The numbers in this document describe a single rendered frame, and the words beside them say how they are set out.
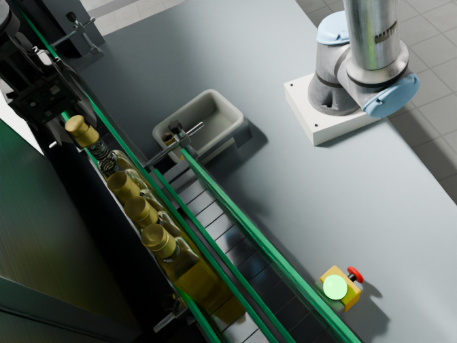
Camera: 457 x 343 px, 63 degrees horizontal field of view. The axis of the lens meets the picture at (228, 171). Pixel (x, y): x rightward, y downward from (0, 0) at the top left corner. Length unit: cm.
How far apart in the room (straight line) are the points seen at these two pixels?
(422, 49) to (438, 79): 24
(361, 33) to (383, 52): 6
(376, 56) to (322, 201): 37
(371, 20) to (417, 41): 179
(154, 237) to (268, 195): 50
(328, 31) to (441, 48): 159
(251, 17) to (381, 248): 94
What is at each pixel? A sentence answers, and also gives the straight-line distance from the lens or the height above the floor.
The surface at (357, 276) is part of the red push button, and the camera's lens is 81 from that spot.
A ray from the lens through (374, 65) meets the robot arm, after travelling 76.
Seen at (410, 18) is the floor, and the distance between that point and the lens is 261.
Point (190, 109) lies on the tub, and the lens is 109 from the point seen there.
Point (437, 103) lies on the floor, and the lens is 215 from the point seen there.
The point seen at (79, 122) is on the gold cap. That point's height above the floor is 120.
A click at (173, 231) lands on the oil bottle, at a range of 59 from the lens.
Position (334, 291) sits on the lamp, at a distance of 76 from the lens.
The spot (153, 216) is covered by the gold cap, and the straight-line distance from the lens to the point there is 56.
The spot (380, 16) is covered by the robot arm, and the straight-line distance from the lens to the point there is 68.
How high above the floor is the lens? 159
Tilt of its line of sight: 55 degrees down
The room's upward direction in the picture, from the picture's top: 24 degrees counter-clockwise
